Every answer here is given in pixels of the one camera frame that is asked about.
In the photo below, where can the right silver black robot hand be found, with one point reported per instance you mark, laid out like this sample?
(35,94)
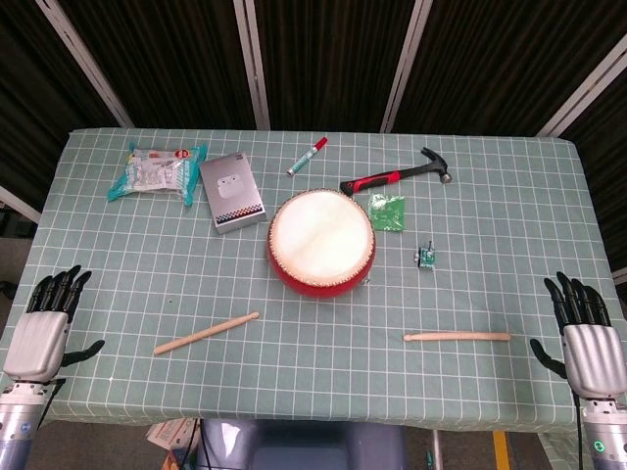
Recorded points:
(595,357)

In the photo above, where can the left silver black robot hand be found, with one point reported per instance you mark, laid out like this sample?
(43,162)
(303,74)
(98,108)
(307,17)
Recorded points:
(36,343)

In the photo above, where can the wooden drumstick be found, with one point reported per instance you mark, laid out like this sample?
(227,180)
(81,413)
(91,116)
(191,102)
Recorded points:
(455,337)
(206,334)

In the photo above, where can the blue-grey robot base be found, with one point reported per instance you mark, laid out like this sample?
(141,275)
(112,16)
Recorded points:
(303,445)

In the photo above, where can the red drum with white skin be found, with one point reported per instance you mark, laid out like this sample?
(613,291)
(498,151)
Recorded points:
(321,240)

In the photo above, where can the printed cardboard box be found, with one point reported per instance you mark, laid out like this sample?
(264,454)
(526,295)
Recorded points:
(171,436)

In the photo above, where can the white metal table leg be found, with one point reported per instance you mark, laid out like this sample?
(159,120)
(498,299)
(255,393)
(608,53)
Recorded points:
(436,448)

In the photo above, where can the small green toy car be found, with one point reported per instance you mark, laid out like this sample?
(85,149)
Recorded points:
(426,257)

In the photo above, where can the teal clear plastic snack bag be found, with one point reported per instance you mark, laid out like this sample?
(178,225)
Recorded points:
(154,173)

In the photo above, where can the grey earbuds box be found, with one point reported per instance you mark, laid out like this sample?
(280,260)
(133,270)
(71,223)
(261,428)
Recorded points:
(232,193)

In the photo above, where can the small green sachet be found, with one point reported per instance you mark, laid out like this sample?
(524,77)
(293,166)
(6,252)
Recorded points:
(388,213)

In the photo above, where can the black red claw hammer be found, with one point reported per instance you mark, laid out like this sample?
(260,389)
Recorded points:
(387,178)

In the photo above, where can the green checked tablecloth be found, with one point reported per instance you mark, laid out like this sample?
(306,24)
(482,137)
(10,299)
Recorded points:
(313,372)

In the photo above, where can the marker pen with red cap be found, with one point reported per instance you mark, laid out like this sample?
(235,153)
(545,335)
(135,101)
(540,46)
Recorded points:
(306,157)

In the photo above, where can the white partition frame post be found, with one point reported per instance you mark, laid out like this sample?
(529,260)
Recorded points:
(252,63)
(406,63)
(19,205)
(88,66)
(583,88)

